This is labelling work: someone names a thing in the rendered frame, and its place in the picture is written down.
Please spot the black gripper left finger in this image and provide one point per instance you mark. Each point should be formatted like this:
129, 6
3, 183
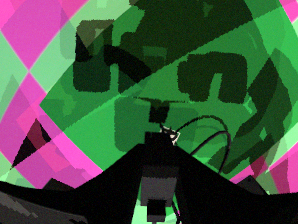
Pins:
109, 198

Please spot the green circuit board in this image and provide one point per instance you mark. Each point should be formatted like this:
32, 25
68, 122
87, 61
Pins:
190, 68

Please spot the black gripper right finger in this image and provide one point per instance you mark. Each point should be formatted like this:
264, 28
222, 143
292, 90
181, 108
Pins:
204, 197

